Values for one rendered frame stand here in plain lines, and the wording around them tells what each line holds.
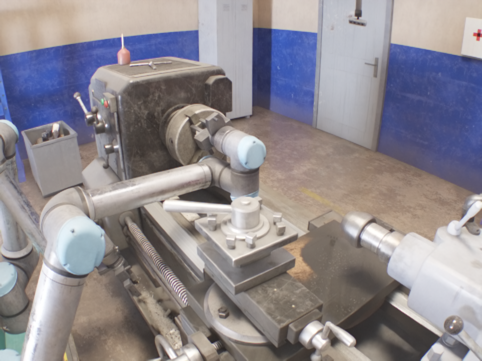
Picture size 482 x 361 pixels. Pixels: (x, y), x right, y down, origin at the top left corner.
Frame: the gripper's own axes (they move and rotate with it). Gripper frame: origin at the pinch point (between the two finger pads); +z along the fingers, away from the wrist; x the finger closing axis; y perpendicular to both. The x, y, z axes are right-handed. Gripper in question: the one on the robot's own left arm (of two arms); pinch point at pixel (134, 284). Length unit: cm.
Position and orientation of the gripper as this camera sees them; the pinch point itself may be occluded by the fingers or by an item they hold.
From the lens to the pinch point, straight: 165.2
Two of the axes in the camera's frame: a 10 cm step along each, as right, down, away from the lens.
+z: 4.1, 7.8, 4.6
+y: 8.3, -5.3, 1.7
